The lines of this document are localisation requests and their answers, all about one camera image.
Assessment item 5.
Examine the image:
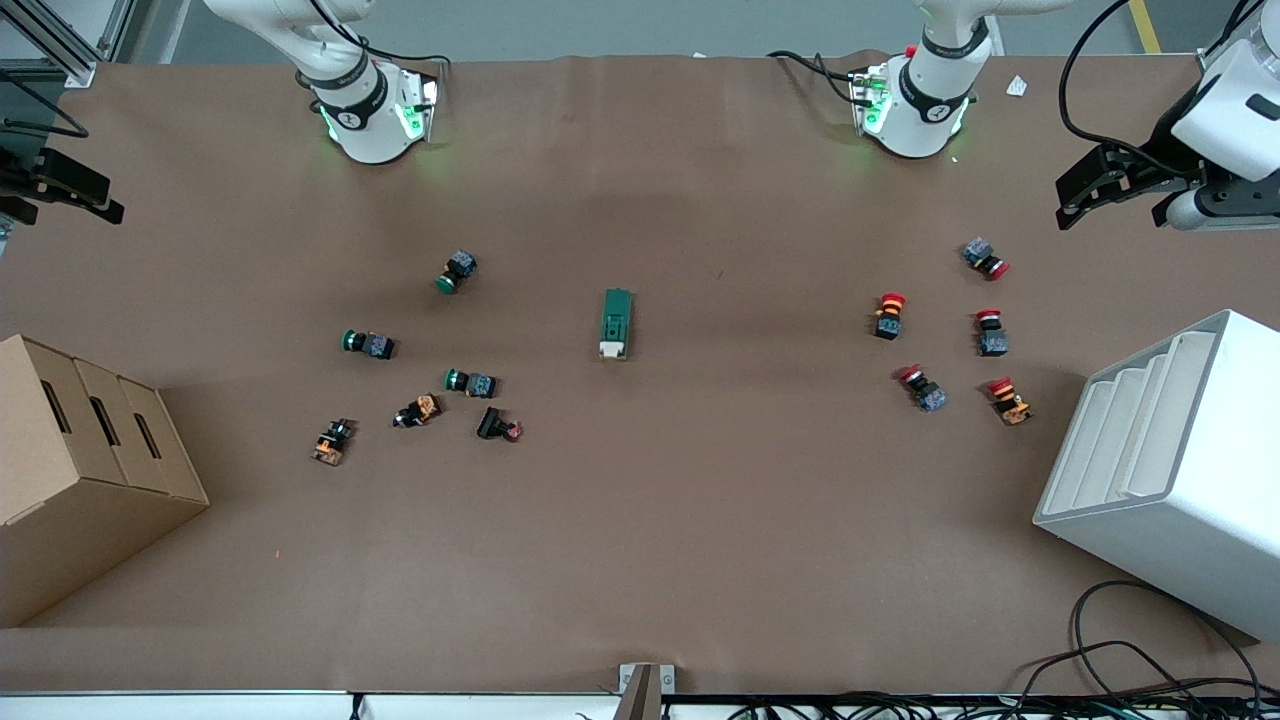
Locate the red button orange contact block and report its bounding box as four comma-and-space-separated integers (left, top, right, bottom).
987, 377, 1033, 427

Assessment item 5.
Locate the brown cardboard box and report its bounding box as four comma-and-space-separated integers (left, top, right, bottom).
0, 334, 211, 629

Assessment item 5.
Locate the white foam tray box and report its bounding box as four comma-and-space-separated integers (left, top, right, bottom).
1033, 309, 1280, 643

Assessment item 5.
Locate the brown paper table cover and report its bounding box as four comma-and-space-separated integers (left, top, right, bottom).
0, 52, 1280, 696

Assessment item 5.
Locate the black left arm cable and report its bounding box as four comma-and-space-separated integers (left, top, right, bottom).
1058, 0, 1201, 153

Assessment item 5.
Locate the black base connector cable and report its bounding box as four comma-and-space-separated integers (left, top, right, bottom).
767, 50, 873, 107

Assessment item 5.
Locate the black looped cable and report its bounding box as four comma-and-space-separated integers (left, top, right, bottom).
1010, 580, 1266, 706

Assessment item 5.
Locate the white table edge rail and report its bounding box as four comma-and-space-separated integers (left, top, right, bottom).
0, 690, 1280, 720

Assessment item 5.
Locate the black cable bundle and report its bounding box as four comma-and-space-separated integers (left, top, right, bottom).
730, 692, 1280, 720

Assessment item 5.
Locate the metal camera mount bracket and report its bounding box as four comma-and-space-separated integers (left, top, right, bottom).
618, 663, 676, 720

